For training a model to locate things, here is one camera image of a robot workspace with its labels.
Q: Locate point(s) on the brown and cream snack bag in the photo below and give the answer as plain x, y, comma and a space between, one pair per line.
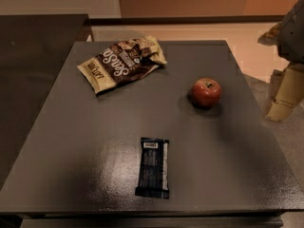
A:
123, 63

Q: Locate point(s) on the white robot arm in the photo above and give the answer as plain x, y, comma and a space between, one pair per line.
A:
290, 41

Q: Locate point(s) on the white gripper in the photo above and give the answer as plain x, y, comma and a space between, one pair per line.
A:
293, 37

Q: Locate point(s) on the black rxbar blueberry wrapper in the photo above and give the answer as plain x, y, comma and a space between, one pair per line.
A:
153, 177

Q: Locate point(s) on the red apple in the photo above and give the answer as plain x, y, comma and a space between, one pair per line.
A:
205, 92

